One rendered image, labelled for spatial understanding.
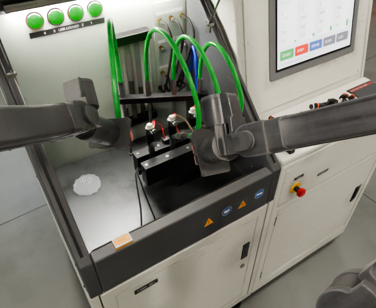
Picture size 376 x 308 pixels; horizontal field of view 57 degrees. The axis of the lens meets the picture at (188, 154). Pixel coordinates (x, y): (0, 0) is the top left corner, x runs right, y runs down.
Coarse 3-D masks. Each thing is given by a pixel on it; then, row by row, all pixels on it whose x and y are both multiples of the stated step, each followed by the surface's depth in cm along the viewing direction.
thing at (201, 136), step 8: (200, 136) 75; (208, 136) 75; (200, 144) 74; (200, 152) 73; (200, 160) 74; (208, 160) 71; (200, 168) 74; (208, 168) 74; (216, 168) 75; (224, 168) 75
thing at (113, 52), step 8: (112, 24) 97; (112, 32) 101; (112, 40) 84; (112, 48) 83; (112, 56) 82; (112, 64) 82; (112, 72) 81; (120, 72) 115; (112, 80) 81; (120, 80) 116; (112, 88) 81; (120, 112) 82
